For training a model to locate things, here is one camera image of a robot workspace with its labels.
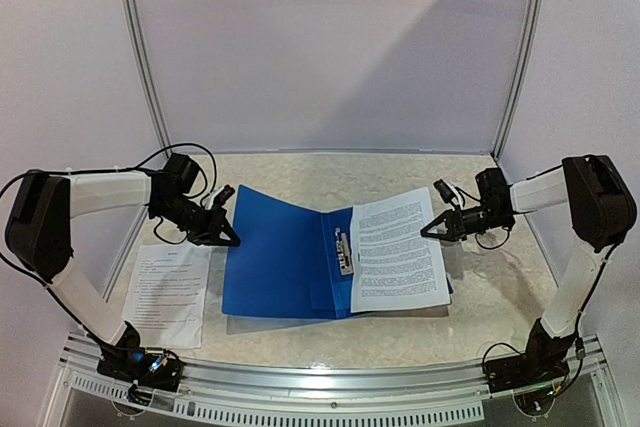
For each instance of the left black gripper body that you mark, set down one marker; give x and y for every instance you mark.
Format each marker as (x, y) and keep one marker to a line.
(200, 227)

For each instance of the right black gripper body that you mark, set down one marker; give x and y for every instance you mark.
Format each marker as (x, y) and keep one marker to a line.
(454, 222)

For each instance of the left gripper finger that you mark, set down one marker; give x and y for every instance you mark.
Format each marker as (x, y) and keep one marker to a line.
(218, 242)
(227, 235)

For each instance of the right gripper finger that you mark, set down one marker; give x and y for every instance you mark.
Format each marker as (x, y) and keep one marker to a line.
(442, 237)
(440, 225)

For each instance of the blue file folder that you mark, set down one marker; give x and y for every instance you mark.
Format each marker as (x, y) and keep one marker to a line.
(286, 265)

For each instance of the printed paper sheet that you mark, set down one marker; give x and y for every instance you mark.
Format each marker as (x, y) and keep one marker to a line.
(395, 267)
(166, 296)

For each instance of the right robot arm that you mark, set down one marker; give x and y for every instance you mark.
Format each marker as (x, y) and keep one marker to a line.
(602, 212)

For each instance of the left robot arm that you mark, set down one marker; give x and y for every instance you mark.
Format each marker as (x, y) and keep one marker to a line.
(38, 230)

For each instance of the metal folder clip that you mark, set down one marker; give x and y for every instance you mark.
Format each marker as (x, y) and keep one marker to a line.
(347, 259)

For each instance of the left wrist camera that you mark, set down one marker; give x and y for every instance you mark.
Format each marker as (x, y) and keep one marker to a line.
(217, 197)

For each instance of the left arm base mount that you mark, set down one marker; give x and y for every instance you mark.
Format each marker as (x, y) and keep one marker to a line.
(126, 360)

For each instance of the aluminium front rail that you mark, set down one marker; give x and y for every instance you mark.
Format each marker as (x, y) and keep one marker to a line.
(222, 394)

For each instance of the right aluminium frame post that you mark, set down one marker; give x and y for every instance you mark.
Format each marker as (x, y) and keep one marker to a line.
(525, 47)

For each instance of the aluminium frame post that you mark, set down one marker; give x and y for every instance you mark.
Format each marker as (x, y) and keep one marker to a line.
(525, 47)
(143, 65)

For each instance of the left aluminium frame post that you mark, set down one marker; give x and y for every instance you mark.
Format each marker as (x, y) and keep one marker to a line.
(143, 65)

